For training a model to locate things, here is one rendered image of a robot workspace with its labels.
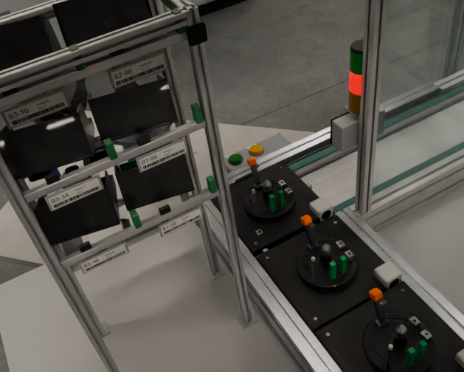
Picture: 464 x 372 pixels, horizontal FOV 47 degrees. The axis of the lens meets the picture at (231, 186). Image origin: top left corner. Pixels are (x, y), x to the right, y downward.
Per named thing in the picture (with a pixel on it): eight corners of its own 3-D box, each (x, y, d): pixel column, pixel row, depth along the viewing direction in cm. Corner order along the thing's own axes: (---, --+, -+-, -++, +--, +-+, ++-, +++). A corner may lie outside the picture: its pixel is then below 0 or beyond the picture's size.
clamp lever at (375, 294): (375, 320, 110) (367, 291, 107) (382, 316, 111) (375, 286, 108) (386, 329, 107) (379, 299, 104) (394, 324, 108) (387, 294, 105)
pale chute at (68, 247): (84, 252, 135) (78, 235, 135) (134, 235, 137) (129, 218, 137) (65, 260, 107) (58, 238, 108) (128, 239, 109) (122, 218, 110)
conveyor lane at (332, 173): (215, 223, 154) (209, 198, 147) (438, 114, 177) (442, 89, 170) (265, 291, 135) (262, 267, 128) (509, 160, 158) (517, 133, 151)
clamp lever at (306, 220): (307, 244, 127) (299, 217, 124) (314, 240, 127) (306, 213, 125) (315, 250, 124) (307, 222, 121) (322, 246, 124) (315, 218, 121)
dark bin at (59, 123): (32, 146, 109) (18, 111, 107) (94, 128, 111) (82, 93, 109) (11, 181, 83) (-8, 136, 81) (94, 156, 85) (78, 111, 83)
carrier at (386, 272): (257, 261, 131) (251, 227, 122) (336, 219, 138) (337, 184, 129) (313, 335, 115) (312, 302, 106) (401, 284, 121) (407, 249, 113)
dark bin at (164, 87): (101, 119, 113) (89, 85, 111) (160, 102, 115) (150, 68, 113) (102, 144, 87) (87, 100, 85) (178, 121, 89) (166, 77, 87)
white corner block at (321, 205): (308, 212, 140) (308, 202, 138) (323, 206, 142) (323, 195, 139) (319, 224, 137) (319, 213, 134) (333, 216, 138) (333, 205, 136)
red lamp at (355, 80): (344, 88, 117) (344, 68, 114) (362, 80, 118) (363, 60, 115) (358, 98, 114) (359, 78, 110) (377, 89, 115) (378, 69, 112)
